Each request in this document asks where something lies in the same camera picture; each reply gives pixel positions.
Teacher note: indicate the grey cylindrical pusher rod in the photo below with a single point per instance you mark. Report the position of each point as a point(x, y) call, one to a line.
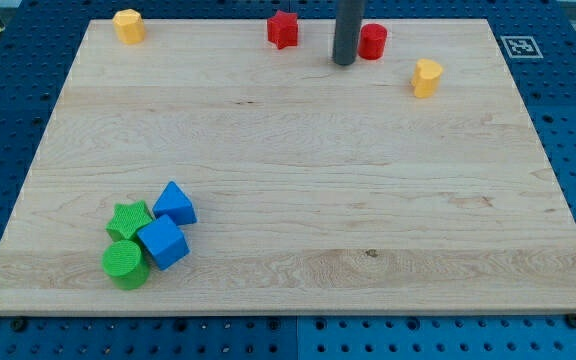
point(348, 21)

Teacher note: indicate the red cylinder block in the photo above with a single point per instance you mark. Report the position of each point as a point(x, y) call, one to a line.
point(372, 41)

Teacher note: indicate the light wooden board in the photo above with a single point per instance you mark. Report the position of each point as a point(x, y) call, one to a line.
point(318, 189)

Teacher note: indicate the red star block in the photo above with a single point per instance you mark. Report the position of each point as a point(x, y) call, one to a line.
point(282, 29)

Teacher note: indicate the yellow heart block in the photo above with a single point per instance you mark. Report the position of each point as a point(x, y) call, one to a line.
point(426, 78)

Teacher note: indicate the white fiducial marker tag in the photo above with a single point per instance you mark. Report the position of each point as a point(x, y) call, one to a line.
point(521, 47)

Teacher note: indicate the yellow hexagon block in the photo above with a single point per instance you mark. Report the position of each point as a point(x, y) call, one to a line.
point(129, 26)

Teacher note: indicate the blue triangle block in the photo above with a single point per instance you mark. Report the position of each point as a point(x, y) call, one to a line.
point(174, 203)

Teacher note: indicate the blue cube block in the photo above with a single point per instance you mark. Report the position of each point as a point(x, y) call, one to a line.
point(165, 241)

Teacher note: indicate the green star block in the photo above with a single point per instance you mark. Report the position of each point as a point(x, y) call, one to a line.
point(127, 220)

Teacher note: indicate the green cylinder block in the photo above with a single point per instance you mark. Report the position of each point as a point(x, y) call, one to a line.
point(124, 263)

